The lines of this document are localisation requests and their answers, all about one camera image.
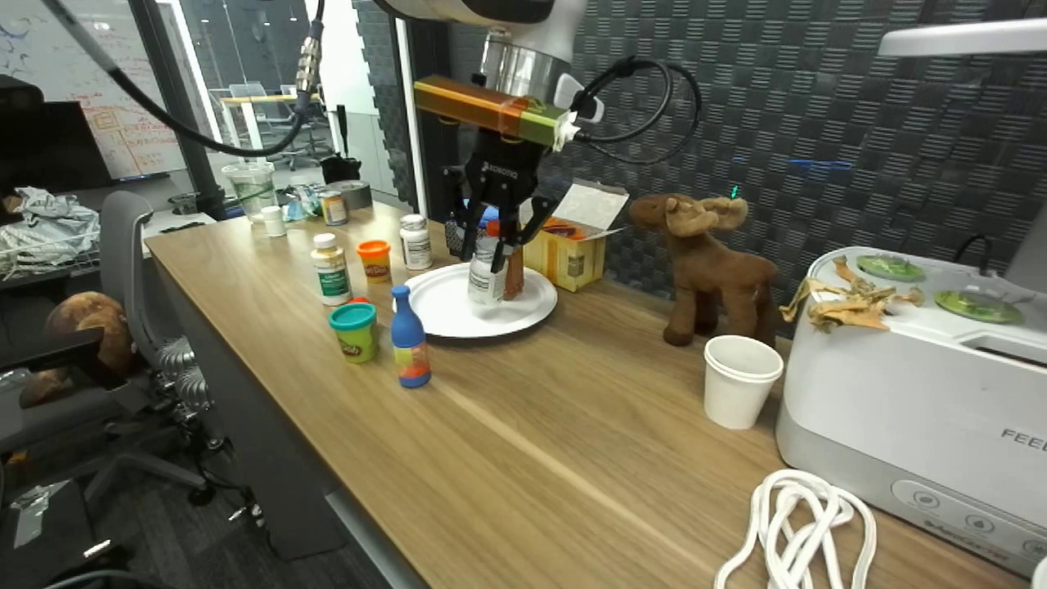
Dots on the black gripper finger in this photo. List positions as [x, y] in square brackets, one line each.
[467, 216]
[524, 221]

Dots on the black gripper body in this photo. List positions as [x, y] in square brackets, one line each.
[499, 174]

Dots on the brown spice jar red lid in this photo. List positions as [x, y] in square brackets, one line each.
[512, 272]

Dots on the white pill bottle blue label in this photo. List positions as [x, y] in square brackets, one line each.
[412, 245]

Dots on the orange lid play-doh tub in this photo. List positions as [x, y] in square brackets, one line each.
[373, 254]

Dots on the tall white supplement bottle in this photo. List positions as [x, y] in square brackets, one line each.
[330, 271]

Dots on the teal lid play-doh tub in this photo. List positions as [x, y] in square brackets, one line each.
[355, 330]

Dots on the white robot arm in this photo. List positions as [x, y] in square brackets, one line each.
[527, 51]

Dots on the white paper plate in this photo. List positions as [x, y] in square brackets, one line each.
[446, 308]

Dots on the yellow open tea box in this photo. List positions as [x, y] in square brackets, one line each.
[569, 248]

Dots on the blue toy bottle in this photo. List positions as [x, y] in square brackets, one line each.
[405, 342]

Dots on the brown moose plush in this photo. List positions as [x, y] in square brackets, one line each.
[713, 285]

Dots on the white paper cup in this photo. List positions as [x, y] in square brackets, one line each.
[741, 375]

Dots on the white appliance box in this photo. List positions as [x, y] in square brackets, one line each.
[921, 383]

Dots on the wrist camera green-brown block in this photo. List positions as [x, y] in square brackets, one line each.
[508, 115]

